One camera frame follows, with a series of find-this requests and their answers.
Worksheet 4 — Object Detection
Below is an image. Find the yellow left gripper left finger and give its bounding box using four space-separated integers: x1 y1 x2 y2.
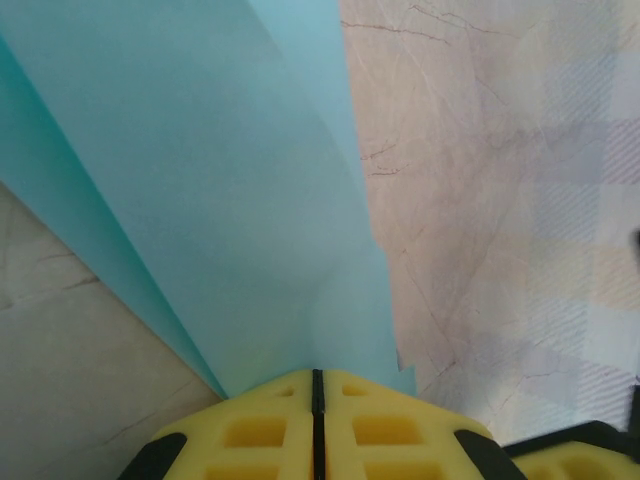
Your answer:
115 368 317 480

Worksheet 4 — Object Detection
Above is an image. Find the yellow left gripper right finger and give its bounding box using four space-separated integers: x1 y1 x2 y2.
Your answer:
319 368 521 480

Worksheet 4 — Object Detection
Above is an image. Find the light blue paper sheet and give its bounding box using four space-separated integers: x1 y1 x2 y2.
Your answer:
0 0 419 401

